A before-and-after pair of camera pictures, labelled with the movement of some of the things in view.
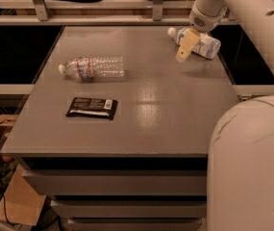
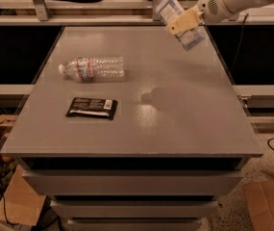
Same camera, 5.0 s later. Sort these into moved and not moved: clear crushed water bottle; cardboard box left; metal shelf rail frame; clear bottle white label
Moved: clear bottle white label
Not moved: cardboard box left; metal shelf rail frame; clear crushed water bottle
